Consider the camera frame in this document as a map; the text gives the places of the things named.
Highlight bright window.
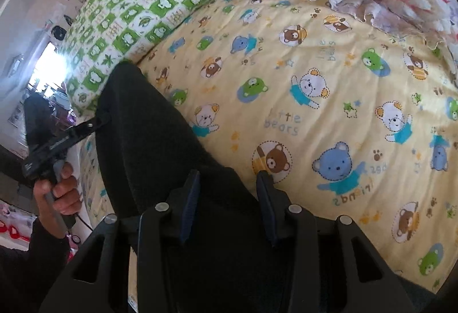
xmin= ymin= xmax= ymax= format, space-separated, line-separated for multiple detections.
xmin=34 ymin=43 xmax=69 ymax=88

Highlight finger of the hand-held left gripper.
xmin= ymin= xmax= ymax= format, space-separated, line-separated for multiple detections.
xmin=73 ymin=113 xmax=110 ymax=140

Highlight green checkered pillow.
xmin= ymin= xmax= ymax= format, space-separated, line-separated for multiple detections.
xmin=62 ymin=0 xmax=273 ymax=117

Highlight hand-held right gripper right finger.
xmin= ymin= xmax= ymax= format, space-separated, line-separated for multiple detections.
xmin=256 ymin=170 xmax=417 ymax=313

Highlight black pants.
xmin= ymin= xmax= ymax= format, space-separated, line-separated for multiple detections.
xmin=95 ymin=61 xmax=437 ymax=313

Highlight pink purple box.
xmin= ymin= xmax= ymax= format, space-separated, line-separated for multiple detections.
xmin=50 ymin=98 xmax=77 ymax=126

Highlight person's left hand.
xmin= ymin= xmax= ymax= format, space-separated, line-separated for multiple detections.
xmin=34 ymin=162 xmax=84 ymax=238

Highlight black cable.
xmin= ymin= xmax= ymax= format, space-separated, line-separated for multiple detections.
xmin=72 ymin=213 xmax=95 ymax=233

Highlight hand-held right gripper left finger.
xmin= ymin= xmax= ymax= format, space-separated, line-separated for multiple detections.
xmin=39 ymin=170 xmax=201 ymax=313

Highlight yellow bear print bed sheet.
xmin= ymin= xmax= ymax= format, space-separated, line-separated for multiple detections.
xmin=77 ymin=0 xmax=458 ymax=299

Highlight person's left forearm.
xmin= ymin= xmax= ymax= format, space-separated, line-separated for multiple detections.
xmin=0 ymin=216 xmax=74 ymax=313

